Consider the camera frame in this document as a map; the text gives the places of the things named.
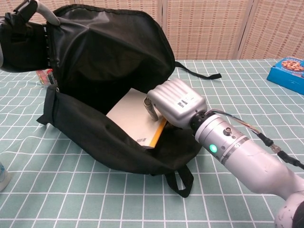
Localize book with yellow spine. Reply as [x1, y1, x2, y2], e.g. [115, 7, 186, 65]
[105, 88, 168, 149]

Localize blue chocolate chip cookie box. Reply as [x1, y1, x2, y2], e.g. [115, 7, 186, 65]
[266, 56, 304, 95]

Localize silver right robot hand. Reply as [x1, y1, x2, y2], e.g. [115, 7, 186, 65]
[143, 78, 208, 130]

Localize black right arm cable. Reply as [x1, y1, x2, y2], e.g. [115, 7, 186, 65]
[206, 109, 304, 171]

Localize green checkered tablecloth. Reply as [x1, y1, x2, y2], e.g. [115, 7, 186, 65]
[0, 58, 304, 228]

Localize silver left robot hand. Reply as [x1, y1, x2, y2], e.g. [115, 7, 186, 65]
[0, 0, 60, 72]

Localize woven bamboo folding screen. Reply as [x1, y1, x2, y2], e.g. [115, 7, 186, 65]
[0, 0, 304, 61]

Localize clear box of red-black items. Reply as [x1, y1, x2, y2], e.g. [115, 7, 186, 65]
[36, 68, 57, 88]

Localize black fabric backpack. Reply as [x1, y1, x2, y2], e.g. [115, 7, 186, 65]
[37, 4, 223, 198]

